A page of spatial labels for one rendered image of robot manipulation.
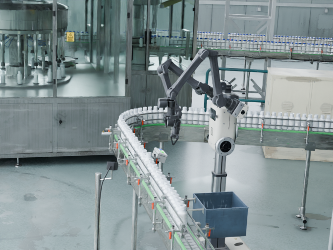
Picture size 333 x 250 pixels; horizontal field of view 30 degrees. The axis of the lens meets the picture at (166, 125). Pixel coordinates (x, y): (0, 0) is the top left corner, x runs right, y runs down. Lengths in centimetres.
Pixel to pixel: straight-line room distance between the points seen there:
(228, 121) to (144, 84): 514
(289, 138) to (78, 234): 230
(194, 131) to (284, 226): 135
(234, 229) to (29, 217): 274
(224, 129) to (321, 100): 393
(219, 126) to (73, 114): 333
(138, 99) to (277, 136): 402
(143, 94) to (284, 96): 246
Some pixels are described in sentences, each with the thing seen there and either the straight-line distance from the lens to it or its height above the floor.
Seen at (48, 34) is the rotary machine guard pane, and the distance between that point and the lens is 768.
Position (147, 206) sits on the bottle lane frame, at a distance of 449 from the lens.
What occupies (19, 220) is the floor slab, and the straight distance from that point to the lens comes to 648.
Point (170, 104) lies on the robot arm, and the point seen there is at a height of 157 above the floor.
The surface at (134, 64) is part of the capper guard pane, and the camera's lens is 982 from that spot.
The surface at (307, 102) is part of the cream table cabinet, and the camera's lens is 864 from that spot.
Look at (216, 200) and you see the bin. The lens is 464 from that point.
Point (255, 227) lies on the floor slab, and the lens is 649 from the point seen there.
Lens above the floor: 256
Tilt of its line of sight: 15 degrees down
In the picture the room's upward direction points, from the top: 3 degrees clockwise
